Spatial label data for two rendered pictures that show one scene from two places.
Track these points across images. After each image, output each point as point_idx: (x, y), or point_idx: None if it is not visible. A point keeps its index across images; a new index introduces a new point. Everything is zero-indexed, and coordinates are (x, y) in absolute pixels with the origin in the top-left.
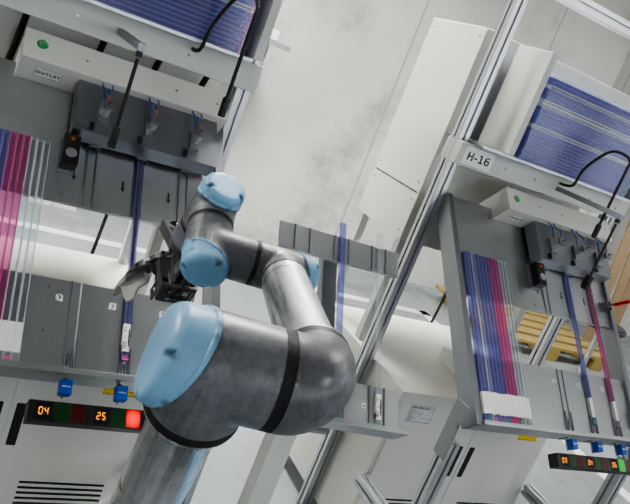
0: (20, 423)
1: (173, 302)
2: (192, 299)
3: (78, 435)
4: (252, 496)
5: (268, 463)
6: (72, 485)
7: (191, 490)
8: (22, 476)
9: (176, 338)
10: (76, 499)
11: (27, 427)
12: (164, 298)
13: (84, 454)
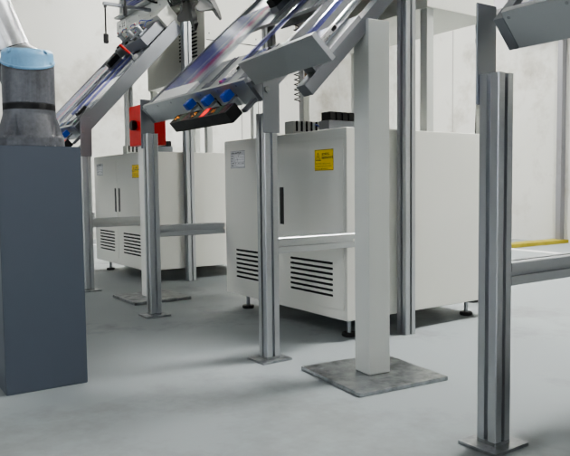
0: (283, 204)
1: (175, 1)
2: (211, 6)
3: (310, 212)
4: (356, 225)
5: (356, 181)
6: (316, 261)
7: (262, 186)
8: (291, 252)
9: None
10: (320, 277)
11: (286, 207)
12: (173, 2)
13: (316, 231)
